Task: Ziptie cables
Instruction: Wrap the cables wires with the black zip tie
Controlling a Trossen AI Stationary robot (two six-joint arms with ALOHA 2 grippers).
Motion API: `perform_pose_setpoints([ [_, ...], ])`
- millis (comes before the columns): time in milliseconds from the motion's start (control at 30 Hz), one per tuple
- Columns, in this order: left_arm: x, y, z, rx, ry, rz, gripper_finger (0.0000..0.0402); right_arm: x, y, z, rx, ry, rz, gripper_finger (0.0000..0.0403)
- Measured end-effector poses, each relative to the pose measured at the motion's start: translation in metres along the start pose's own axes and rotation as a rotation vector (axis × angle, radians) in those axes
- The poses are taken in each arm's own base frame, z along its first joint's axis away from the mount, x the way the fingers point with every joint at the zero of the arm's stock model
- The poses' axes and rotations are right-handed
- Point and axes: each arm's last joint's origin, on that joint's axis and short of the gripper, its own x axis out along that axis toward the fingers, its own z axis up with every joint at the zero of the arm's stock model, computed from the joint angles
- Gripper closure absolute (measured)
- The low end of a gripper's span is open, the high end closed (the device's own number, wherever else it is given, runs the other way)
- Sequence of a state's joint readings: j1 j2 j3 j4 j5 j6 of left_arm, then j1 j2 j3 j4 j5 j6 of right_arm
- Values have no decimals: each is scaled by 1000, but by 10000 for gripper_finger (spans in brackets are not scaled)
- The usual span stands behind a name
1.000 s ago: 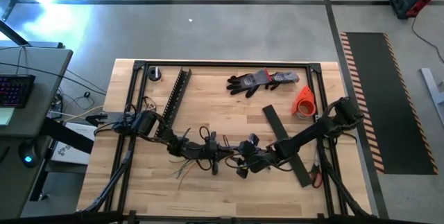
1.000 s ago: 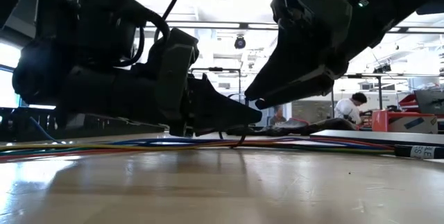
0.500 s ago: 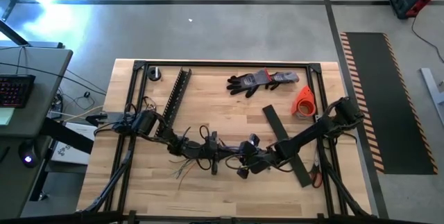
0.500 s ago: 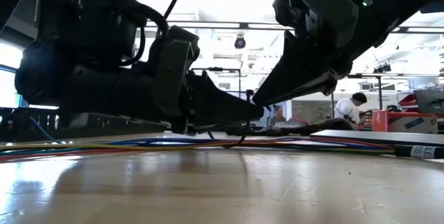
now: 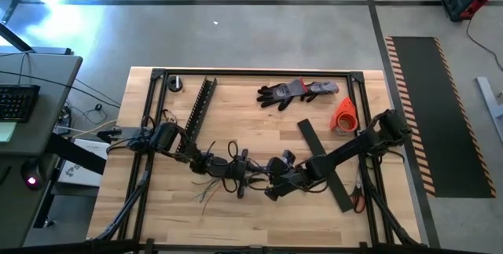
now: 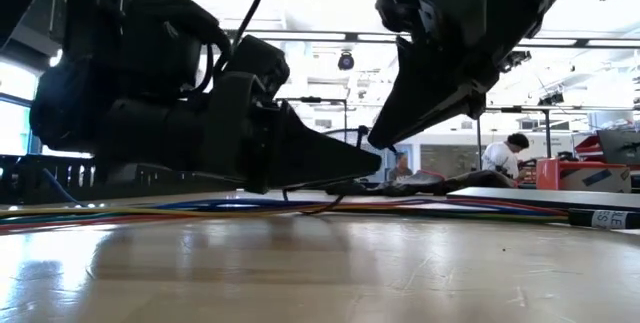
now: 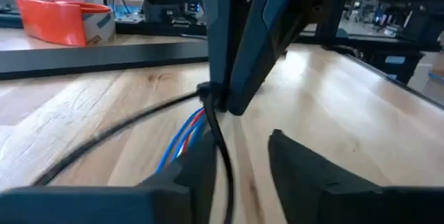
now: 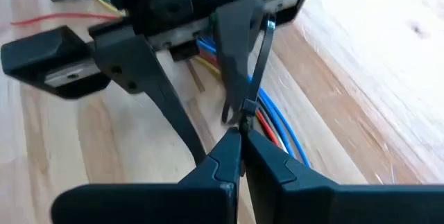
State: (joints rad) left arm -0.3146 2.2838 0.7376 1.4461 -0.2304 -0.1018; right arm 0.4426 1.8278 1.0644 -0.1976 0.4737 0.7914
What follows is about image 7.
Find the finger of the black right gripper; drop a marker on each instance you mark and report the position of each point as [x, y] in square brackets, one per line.
[222, 26]
[274, 26]

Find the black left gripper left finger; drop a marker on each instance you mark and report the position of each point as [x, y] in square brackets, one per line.
[104, 206]

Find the black duct cover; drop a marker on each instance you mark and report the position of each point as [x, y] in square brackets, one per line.
[104, 55]

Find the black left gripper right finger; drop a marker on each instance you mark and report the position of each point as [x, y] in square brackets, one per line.
[329, 196]

